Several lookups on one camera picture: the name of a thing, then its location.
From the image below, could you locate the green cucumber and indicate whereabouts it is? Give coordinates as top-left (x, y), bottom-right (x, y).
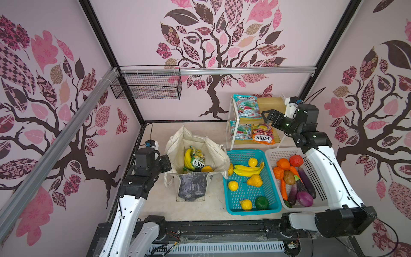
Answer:
top-left (284, 200), bottom-right (293, 208)

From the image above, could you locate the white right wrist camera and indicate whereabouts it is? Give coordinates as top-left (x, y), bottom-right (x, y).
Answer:
top-left (281, 94), bottom-right (303, 118)

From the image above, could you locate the green avocado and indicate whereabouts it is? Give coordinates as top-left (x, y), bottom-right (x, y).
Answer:
top-left (255, 196), bottom-right (269, 211)

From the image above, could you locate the orange fruit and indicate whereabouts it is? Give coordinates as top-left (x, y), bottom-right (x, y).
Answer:
top-left (201, 166), bottom-right (213, 172)

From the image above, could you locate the green candy bag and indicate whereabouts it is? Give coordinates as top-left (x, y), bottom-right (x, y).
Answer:
top-left (190, 146), bottom-right (204, 158)

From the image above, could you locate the brown potato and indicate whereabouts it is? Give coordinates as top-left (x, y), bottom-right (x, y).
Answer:
top-left (283, 170), bottom-right (295, 185)

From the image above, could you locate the lower orange carrot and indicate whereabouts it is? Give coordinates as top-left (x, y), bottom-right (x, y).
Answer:
top-left (280, 179), bottom-right (288, 201)

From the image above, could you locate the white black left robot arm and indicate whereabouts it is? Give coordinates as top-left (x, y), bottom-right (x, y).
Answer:
top-left (99, 146), bottom-right (171, 257)

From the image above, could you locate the small yellow lemon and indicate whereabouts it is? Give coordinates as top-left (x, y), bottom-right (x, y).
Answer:
top-left (228, 181), bottom-right (239, 192)

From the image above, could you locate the yellow banana pair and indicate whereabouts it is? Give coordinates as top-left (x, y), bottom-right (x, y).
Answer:
top-left (233, 162), bottom-right (264, 177)

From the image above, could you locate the orange Fox's candy bag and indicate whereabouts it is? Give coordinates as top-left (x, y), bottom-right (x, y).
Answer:
top-left (252, 124), bottom-right (276, 145)

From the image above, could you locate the black front rail base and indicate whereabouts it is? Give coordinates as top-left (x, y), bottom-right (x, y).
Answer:
top-left (85, 218), bottom-right (363, 257)

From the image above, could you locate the silver aluminium rail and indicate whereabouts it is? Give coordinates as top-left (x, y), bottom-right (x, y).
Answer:
top-left (0, 65), bottom-right (317, 240)

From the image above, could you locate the orange tangerine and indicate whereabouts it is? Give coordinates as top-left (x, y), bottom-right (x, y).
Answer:
top-left (277, 158), bottom-right (291, 170)
top-left (273, 167), bottom-right (284, 180)

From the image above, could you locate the white plastic basket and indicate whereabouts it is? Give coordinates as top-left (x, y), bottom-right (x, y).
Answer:
top-left (265, 147), bottom-right (328, 213)

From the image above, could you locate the lower teal candy bag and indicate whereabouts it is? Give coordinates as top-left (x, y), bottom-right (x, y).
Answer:
top-left (230, 121), bottom-right (252, 141)

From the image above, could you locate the teal striped candy bag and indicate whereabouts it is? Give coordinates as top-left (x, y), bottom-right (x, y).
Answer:
top-left (233, 94), bottom-right (262, 120)

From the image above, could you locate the dark purple eggplant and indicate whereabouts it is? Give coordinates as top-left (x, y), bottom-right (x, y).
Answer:
top-left (297, 167), bottom-right (317, 199)

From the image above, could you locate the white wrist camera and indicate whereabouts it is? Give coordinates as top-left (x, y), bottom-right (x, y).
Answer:
top-left (281, 94), bottom-right (303, 118)
top-left (144, 139), bottom-right (159, 151)

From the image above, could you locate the yellow lemon bottom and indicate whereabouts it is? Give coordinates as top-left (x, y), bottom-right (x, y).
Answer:
top-left (240, 199), bottom-right (253, 211)

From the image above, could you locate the white wood two-tier shelf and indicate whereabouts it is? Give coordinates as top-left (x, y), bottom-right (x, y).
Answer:
top-left (226, 94), bottom-right (287, 151)

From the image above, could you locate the black wire wall basket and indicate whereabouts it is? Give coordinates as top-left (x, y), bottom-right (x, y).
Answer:
top-left (111, 64), bottom-right (183, 100)

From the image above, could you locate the yellow pear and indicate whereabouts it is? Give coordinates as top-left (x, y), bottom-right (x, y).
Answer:
top-left (246, 175), bottom-right (263, 187)

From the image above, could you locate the red tomato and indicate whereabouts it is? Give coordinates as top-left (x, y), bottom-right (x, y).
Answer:
top-left (289, 155), bottom-right (304, 167)

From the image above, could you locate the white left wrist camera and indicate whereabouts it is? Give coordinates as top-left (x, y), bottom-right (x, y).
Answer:
top-left (144, 139), bottom-right (159, 151)

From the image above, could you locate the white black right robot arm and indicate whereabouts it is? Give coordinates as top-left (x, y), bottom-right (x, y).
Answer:
top-left (262, 104), bottom-right (377, 238)

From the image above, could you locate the orange carrot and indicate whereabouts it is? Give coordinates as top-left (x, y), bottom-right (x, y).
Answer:
top-left (289, 166), bottom-right (300, 177)
top-left (280, 179), bottom-right (288, 201)

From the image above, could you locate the purple red onion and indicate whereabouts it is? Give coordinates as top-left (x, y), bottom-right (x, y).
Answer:
top-left (296, 191), bottom-right (314, 207)

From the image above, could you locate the yellow green Fox's bag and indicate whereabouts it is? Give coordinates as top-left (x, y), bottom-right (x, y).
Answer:
top-left (191, 157), bottom-right (205, 171)

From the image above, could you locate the yellow lemon top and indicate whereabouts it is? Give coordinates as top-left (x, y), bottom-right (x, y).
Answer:
top-left (248, 158), bottom-right (259, 168)

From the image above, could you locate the wrinkled yellow mango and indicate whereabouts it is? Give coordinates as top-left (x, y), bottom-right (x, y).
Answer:
top-left (228, 163), bottom-right (234, 176)

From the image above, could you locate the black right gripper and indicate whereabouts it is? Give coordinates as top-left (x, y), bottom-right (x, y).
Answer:
top-left (261, 110), bottom-right (300, 138)

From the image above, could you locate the cream canvas grocery bag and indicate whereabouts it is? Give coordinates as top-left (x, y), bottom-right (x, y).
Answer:
top-left (164, 126), bottom-right (231, 202)

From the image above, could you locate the teal plastic basket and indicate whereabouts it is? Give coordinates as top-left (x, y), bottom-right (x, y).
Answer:
top-left (223, 149), bottom-right (282, 216)

